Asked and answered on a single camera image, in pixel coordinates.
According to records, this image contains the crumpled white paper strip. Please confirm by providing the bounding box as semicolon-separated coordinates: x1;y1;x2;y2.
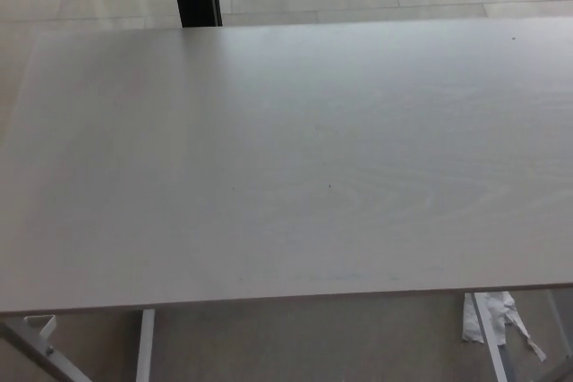
461;291;548;363

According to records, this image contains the white upright table leg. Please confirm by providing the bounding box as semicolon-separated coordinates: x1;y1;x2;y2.
135;308;158;382

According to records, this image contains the grey diagonal table brace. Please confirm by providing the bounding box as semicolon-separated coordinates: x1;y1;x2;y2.
0;318;93;382

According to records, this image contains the white slanted table leg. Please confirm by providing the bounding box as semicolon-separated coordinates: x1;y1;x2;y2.
473;293;512;382

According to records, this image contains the white metal table bracket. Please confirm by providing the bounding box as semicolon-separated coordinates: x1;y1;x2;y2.
24;315;59;342

